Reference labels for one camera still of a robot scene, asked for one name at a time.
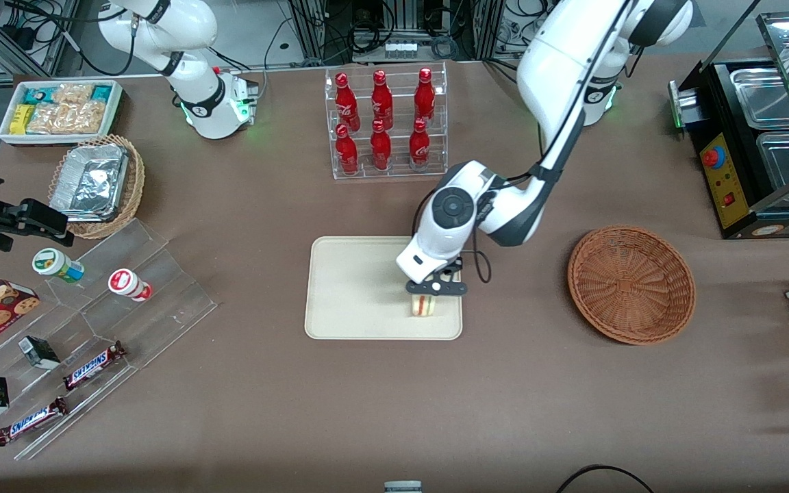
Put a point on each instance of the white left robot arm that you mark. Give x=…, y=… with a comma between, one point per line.
x=552, y=61

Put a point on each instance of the red cola bottle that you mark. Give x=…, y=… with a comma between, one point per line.
x=381, y=147
x=345, y=103
x=382, y=99
x=420, y=145
x=346, y=150
x=424, y=96

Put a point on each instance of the small black drink carton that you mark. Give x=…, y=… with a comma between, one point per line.
x=38, y=350

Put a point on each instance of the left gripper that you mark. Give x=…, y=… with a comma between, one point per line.
x=455, y=266

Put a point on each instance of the clear rice cracker bag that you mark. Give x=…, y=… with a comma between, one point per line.
x=72, y=93
x=69, y=118

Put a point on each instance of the grey device top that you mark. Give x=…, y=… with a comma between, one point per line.
x=403, y=487

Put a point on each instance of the light wicker basket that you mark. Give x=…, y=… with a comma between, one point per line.
x=133, y=198

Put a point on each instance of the white power strip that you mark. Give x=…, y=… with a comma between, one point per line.
x=400, y=49

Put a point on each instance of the yellow snack packet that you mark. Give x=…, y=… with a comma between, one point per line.
x=21, y=118

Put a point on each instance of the sandwich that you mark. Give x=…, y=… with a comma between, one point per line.
x=424, y=307

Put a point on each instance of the clear acrylic stepped stand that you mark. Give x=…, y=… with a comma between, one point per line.
x=161, y=301

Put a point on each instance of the Snickers chocolate bar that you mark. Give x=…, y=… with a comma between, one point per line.
x=93, y=366
x=31, y=421

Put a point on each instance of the white plastic snack bin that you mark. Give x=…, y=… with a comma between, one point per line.
x=116, y=109

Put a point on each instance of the cream plastic tray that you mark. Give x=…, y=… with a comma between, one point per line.
x=353, y=294

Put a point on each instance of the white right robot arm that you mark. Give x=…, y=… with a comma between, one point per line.
x=161, y=27

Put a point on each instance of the green lidded snack cup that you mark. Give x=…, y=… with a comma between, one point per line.
x=52, y=262

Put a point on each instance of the black food warmer cabinet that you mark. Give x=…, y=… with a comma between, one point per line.
x=730, y=178

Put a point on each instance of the teal snack packet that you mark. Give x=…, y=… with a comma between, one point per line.
x=40, y=94
x=101, y=92

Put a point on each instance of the aluminium foil tray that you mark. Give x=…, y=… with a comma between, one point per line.
x=90, y=181

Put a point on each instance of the red lidded yogurt cup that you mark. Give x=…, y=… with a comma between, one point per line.
x=124, y=282

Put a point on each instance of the clear acrylic bottle rack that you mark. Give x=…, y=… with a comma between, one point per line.
x=400, y=109

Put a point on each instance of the brown wicker basket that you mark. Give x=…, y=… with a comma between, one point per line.
x=631, y=284

